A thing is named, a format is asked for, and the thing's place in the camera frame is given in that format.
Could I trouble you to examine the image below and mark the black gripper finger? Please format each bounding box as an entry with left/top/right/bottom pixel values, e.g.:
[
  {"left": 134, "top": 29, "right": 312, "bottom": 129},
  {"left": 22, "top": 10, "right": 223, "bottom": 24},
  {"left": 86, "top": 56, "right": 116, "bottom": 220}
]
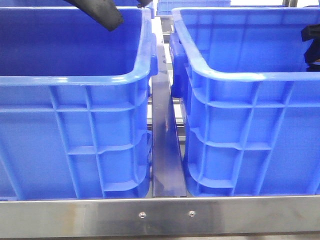
[
  {"left": 137, "top": 0, "right": 153, "bottom": 8},
  {"left": 67, "top": 0, "right": 124, "bottom": 32}
]

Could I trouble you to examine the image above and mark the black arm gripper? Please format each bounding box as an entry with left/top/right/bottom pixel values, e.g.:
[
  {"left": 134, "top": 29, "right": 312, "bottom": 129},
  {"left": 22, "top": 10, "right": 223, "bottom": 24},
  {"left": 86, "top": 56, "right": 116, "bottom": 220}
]
[{"left": 301, "top": 24, "right": 320, "bottom": 71}]

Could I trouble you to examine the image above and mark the far blue crate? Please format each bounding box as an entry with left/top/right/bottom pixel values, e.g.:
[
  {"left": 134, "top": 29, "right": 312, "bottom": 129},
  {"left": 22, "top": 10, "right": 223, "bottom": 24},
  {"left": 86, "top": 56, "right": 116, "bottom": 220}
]
[{"left": 156, "top": 0, "right": 231, "bottom": 16}]

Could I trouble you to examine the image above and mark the right blue plastic bin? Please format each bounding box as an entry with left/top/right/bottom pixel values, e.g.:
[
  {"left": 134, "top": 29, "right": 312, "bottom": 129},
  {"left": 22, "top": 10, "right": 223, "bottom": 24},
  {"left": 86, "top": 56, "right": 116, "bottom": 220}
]
[{"left": 172, "top": 7, "right": 320, "bottom": 197}]

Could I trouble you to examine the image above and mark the blue plastic bin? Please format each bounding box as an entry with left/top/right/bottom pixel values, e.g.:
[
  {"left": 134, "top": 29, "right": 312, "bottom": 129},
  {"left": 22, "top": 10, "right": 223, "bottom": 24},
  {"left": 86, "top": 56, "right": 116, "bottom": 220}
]
[
  {"left": 172, "top": 7, "right": 320, "bottom": 197},
  {"left": 0, "top": 7, "right": 158, "bottom": 201}
]

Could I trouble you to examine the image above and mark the far left blue bin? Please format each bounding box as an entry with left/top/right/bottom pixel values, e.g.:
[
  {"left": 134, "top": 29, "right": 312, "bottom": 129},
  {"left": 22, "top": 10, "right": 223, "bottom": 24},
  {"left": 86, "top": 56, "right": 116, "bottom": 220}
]
[{"left": 0, "top": 0, "right": 140, "bottom": 7}]

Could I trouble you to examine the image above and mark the left blue plastic bin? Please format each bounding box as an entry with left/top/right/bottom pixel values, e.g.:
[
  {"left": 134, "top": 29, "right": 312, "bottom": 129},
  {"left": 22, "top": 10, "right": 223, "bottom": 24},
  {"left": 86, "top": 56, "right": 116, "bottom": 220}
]
[{"left": 0, "top": 7, "right": 158, "bottom": 201}]

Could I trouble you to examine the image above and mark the metal divider bar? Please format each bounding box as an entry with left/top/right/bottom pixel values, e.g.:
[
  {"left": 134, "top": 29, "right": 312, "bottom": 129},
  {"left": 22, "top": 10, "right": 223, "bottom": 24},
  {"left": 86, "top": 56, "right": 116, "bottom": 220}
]
[{"left": 151, "top": 38, "right": 187, "bottom": 198}]

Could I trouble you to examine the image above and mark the stainless steel front rail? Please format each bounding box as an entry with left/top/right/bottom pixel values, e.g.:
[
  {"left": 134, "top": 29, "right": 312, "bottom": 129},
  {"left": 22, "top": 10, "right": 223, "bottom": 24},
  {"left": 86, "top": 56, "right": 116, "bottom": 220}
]
[{"left": 0, "top": 195, "right": 320, "bottom": 239}]

